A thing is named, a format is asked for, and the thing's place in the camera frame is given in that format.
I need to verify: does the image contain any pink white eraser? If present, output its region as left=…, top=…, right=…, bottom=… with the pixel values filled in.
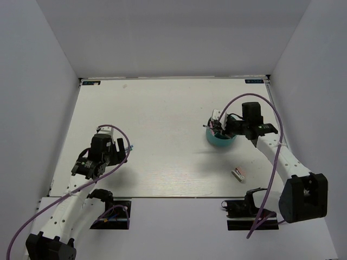
left=232, top=167, right=246, bottom=183

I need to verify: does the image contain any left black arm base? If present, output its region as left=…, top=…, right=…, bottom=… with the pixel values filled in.
left=87, top=189, right=132, bottom=230

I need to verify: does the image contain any teal round organizer container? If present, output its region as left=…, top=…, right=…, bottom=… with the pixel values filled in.
left=205, top=129, right=236, bottom=147

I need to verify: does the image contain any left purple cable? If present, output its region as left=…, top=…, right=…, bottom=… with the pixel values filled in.
left=5, top=124, right=134, bottom=260

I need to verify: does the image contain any left corner table label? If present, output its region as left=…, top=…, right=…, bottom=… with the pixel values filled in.
left=82, top=81, right=101, bottom=86

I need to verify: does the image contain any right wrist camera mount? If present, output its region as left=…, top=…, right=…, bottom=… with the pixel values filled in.
left=209, top=109, right=227, bottom=134

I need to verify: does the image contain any corner table label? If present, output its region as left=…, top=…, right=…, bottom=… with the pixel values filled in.
left=82, top=81, right=101, bottom=86
left=245, top=79, right=264, bottom=84

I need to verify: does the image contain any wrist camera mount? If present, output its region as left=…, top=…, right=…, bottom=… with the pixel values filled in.
left=209, top=109, right=227, bottom=134
left=97, top=126, right=114, bottom=141

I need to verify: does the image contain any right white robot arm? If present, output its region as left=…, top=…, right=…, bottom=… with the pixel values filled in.
left=222, top=102, right=328, bottom=223

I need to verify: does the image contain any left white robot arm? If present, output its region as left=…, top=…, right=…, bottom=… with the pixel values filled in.
left=25, top=131, right=130, bottom=259

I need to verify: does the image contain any purple cable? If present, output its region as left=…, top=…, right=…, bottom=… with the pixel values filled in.
left=5, top=124, right=134, bottom=260
left=216, top=93, right=284, bottom=239

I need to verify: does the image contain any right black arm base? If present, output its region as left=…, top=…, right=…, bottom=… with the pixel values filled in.
left=221, top=188, right=279, bottom=231

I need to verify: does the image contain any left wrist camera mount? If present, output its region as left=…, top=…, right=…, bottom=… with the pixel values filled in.
left=97, top=126, right=114, bottom=141

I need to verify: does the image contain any right corner table label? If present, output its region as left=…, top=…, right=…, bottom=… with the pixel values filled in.
left=245, top=79, right=264, bottom=84

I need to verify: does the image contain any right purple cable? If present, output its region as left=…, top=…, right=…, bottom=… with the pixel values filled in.
left=216, top=93, right=284, bottom=239

